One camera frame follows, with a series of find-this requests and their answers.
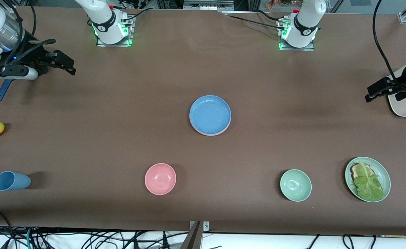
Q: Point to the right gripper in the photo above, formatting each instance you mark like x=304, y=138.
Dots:
x=34, y=58

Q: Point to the blue plate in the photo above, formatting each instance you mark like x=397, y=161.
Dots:
x=209, y=114

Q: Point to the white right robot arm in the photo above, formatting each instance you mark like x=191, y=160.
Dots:
x=106, y=20

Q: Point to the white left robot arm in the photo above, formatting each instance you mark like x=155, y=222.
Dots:
x=304, y=24

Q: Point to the beige rounded board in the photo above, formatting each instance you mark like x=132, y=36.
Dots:
x=401, y=108

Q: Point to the kiwi slice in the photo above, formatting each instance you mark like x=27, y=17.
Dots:
x=353, y=169

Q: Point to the green plate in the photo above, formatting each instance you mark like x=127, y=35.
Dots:
x=384, y=174

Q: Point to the white power strip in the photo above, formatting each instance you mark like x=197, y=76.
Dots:
x=133, y=4

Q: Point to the green lettuce leaf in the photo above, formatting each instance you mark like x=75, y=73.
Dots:
x=368, y=185

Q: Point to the small green bowl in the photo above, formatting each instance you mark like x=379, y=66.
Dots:
x=295, y=185

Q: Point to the blue cup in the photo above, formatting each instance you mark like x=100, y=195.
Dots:
x=12, y=181

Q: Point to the colourful toy food pile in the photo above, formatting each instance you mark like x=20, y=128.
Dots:
x=282, y=3

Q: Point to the small pink bowl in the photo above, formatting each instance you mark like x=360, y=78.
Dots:
x=160, y=179

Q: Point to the grey metal box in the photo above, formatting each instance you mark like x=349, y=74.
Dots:
x=208, y=5

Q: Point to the brown angled bar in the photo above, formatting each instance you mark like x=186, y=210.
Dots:
x=193, y=238

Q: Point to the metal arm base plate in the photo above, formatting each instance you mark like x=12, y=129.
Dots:
x=298, y=49
x=114, y=45

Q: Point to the small metal bracket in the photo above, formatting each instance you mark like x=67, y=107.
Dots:
x=205, y=226

